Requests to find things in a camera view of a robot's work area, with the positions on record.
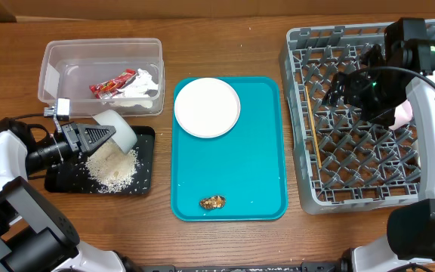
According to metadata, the black tray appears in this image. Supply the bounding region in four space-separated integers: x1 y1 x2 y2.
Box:
45 125 155 194

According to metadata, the brown food scrap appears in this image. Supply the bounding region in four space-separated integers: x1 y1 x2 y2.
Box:
199 196 226 210

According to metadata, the teal serving tray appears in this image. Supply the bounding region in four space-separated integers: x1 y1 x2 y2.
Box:
171 76 288 221

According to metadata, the grey bowl with rice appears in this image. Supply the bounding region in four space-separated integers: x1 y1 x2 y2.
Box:
92 110 137 153

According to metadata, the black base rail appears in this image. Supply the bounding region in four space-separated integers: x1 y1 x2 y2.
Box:
140 261 349 272

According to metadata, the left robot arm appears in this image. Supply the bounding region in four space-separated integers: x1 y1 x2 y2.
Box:
0 98 141 272

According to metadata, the white napkin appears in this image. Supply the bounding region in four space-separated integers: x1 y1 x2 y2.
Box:
112 69 159 109

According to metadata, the red snack wrapper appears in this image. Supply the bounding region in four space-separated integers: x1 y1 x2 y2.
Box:
89 69 137 99

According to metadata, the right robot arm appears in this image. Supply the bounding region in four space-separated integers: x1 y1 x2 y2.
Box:
322 18 435 271

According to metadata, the pile of white rice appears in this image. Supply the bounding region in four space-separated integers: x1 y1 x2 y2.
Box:
85 141 140 193

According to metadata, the wooden chopstick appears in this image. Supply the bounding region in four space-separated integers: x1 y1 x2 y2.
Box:
305 86 322 169

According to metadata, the pink bowl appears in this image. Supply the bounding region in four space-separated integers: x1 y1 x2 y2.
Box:
389 100 413 131

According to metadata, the grey dishwasher rack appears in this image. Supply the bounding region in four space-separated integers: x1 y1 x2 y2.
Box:
281 20 435 215

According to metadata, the white round plate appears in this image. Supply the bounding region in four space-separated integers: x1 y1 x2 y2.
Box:
174 78 241 138

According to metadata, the clear plastic bin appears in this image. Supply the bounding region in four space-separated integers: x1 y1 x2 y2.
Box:
38 38 165 117

